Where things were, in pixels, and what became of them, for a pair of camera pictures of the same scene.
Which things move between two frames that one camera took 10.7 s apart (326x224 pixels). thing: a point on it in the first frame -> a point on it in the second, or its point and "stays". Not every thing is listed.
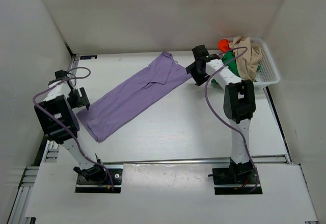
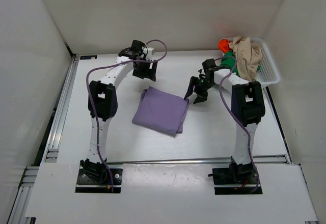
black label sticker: (88, 57) stays
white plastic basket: (269, 73) stays
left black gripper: (82, 98) -> (144, 69)
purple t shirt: (106, 113) -> (161, 111)
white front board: (170, 191) stays
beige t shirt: (247, 60) stays
